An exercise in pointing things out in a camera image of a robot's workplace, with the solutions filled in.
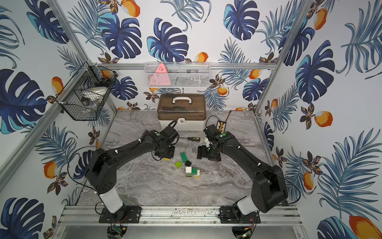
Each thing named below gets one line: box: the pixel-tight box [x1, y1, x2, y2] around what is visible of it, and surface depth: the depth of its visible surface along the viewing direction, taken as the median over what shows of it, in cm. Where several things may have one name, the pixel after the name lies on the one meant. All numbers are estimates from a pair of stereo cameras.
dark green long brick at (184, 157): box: [180, 151, 189, 163], surface depth 96 cm
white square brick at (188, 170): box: [185, 166, 192, 174], surface depth 83 cm
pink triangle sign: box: [147, 63, 172, 86], surface depth 92 cm
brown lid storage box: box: [157, 94, 207, 131], surface depth 100 cm
